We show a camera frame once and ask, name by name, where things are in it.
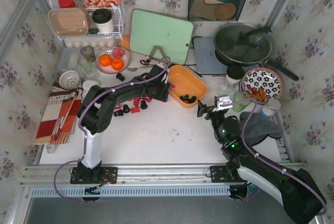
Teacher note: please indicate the beige plastic container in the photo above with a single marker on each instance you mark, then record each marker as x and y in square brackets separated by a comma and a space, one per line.
[69, 22]

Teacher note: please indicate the grey induction cooker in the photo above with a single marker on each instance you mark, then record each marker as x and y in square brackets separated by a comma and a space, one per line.
[205, 57]

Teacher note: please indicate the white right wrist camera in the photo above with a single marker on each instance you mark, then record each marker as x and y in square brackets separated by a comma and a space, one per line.
[222, 102]

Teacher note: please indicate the black coffee capsule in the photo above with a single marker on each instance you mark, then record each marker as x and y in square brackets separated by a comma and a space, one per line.
[120, 77]
[192, 99]
[126, 108]
[185, 98]
[118, 113]
[143, 105]

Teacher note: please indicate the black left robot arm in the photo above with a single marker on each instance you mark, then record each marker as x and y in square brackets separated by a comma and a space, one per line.
[96, 112]

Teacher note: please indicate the blue flower patterned plate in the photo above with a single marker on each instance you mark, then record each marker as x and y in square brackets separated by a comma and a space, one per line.
[262, 84]

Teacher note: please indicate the green translucent cup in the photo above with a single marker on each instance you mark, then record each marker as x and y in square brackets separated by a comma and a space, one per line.
[239, 98]

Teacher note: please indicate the red lidded jar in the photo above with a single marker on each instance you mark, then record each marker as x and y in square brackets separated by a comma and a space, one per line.
[66, 3]

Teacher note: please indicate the small cup black lid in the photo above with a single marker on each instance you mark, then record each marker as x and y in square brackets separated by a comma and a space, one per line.
[234, 74]

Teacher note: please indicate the black mesh organizer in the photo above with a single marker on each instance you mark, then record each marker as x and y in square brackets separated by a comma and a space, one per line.
[215, 10]

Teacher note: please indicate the orange plastic storage basket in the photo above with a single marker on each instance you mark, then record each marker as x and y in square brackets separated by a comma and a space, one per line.
[186, 83]

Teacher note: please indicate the black frying pan with lid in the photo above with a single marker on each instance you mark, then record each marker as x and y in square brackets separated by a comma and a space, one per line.
[244, 44]

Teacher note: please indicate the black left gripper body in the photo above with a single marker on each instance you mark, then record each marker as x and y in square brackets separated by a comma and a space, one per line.
[162, 90]

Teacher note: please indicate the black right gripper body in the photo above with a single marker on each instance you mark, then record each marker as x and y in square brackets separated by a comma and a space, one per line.
[209, 109]

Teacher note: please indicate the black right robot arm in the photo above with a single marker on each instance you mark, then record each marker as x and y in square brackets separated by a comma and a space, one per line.
[296, 191]

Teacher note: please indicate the white cup black lid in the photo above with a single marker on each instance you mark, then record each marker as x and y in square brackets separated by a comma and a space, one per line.
[103, 19]

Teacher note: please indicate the bowl with fruit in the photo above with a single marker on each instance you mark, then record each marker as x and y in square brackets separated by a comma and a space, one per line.
[113, 60]

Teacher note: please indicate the striped red cloth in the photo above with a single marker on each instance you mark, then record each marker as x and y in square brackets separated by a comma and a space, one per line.
[59, 116]

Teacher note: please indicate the white blue bottle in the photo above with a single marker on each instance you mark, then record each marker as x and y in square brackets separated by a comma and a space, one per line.
[270, 108]

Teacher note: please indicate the white wire rack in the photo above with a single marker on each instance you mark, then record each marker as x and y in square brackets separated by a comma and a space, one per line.
[118, 16]

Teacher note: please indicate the green cutting board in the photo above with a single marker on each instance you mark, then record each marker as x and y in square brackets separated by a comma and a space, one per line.
[149, 29]

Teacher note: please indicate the clear blue rimmed container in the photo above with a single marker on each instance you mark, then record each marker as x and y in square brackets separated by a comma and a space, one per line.
[68, 60]

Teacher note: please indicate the clear glass jar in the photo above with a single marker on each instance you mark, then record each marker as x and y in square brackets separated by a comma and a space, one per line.
[86, 62]

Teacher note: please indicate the white strainer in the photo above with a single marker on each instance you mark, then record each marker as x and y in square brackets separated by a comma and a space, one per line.
[69, 79]

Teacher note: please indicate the metal spoon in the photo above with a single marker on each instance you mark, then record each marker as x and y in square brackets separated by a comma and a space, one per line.
[143, 64]

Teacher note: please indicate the egg tray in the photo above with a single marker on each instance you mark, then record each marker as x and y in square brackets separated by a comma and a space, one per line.
[98, 44]

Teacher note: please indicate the grey cloth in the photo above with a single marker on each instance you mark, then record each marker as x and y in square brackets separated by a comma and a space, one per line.
[258, 128]

